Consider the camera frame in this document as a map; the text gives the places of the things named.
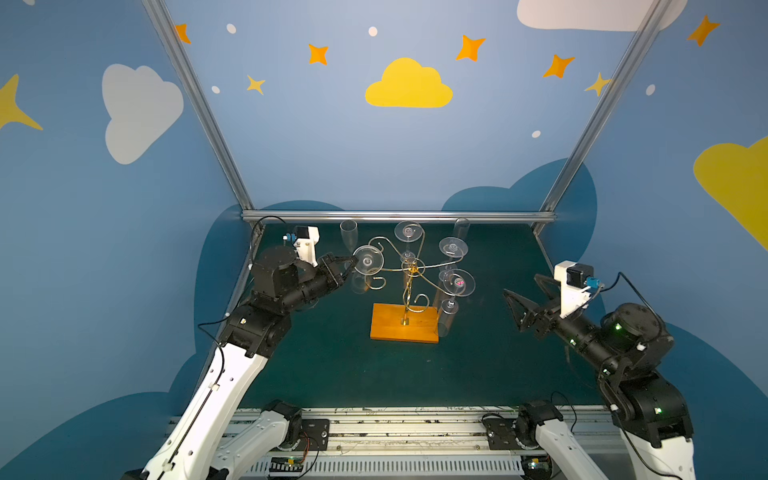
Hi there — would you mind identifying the right green circuit board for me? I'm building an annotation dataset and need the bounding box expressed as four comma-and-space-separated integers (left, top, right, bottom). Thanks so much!
521, 456, 553, 480

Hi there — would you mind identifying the aluminium frame left post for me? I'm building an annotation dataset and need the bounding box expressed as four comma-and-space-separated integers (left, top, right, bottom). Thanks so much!
142, 0, 256, 228

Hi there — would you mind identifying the clear flute glass front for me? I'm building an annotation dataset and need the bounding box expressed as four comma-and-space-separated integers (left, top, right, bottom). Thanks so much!
452, 218, 471, 242

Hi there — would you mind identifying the green circuit board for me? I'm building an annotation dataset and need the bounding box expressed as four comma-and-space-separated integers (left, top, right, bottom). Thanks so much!
521, 456, 553, 480
268, 457, 304, 476

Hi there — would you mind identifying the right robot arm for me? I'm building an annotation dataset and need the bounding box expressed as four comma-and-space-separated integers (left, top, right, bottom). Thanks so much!
503, 275, 696, 479

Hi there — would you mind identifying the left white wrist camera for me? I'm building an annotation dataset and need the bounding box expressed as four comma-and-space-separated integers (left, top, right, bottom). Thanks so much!
283, 226, 320, 267

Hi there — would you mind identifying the aluminium mounting rail base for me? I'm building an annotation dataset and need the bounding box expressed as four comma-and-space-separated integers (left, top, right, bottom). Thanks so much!
161, 405, 661, 480

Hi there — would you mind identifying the gold wire glass rack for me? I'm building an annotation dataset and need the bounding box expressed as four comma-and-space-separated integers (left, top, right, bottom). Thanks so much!
363, 230, 467, 312

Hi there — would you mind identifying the aluminium frame post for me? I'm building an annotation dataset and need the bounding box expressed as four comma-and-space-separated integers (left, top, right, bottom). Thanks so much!
532, 0, 673, 238
142, 0, 256, 228

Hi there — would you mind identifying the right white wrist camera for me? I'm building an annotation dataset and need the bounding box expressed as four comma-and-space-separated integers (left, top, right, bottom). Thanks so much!
554, 261, 604, 318

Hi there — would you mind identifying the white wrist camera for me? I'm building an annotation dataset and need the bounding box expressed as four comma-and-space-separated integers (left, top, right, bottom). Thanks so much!
554, 261, 604, 318
283, 226, 320, 267

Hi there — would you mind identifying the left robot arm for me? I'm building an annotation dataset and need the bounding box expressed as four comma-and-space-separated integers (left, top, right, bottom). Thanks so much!
123, 246, 357, 479

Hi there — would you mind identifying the orange wooden rack base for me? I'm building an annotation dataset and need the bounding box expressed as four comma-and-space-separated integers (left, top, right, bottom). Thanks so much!
370, 303, 439, 344

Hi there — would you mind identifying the left green circuit board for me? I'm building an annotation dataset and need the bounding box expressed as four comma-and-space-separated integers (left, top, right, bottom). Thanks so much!
268, 457, 304, 476

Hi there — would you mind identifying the aluminium frame right post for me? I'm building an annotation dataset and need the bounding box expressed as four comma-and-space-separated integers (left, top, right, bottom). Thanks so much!
532, 0, 673, 238

